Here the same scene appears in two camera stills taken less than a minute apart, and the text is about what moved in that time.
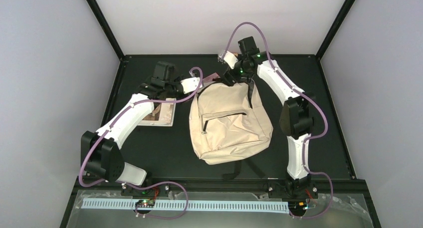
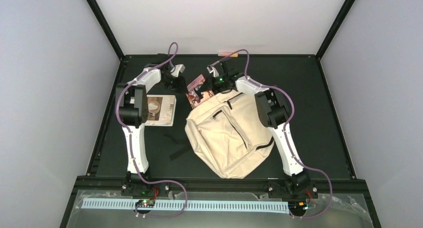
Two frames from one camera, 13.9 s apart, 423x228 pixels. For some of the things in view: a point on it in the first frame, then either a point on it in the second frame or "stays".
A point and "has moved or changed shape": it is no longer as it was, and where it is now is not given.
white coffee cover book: x=162 y=114 stays
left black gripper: x=187 y=95 to x=178 y=86
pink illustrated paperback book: x=209 y=80 has moved or changed shape
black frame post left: x=104 y=23 stays
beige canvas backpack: x=228 y=122 has moved or changed shape
